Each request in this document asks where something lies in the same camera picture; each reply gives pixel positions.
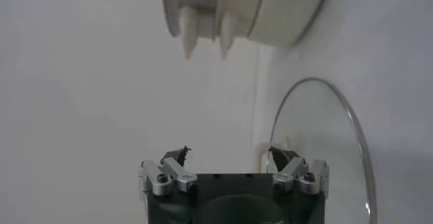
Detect glass lid with white handle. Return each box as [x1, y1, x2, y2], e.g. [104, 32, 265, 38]
[254, 76, 378, 224]

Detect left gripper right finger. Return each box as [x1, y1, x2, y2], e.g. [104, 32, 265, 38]
[269, 145, 329, 196]

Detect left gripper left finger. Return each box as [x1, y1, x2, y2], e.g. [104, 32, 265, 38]
[137, 145, 199, 196]

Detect steel steamer pot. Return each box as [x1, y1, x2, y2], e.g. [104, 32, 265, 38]
[214, 0, 339, 60]

